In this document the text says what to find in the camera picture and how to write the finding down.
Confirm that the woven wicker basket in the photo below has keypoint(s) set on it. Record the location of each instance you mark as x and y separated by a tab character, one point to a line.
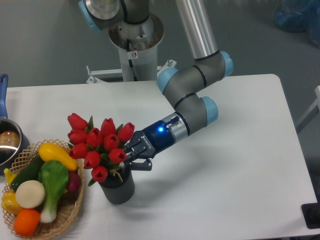
68	206

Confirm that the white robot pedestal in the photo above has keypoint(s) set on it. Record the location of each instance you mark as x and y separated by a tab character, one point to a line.
137	46

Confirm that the green bok choy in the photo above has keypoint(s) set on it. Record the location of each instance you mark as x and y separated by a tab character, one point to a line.
54	177

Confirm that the blue handled saucepan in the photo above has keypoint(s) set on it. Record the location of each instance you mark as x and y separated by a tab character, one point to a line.
12	139

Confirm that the white frame at right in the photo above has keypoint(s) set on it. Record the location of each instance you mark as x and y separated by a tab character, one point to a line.
310	113

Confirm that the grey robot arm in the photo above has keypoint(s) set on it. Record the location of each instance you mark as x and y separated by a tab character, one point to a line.
180	87

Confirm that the red tulip bouquet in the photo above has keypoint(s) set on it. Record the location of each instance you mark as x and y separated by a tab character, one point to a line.
102	149

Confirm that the black device at table edge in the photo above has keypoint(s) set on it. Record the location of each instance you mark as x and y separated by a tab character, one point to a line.
311	214

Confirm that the orange fruit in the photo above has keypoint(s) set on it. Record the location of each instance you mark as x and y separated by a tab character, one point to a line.
26	222

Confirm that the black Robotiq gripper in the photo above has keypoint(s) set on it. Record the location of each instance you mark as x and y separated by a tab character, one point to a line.
147	143

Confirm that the yellow squash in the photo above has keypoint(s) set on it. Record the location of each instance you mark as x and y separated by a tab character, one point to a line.
52	152

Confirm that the dark grey ribbed vase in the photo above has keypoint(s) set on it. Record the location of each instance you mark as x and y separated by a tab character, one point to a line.
120	188

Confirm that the round beige bun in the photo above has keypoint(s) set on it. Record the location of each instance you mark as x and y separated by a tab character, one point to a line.
30	194

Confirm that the dark green cucumber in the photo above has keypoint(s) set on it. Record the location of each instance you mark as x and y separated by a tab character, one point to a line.
30	172

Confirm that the blue plastic bag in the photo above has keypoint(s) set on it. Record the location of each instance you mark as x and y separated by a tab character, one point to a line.
299	16

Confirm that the purple red radish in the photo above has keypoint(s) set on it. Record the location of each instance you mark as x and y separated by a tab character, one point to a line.
74	182

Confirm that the yellow bell pepper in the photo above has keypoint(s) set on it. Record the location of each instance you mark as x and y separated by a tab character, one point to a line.
9	202

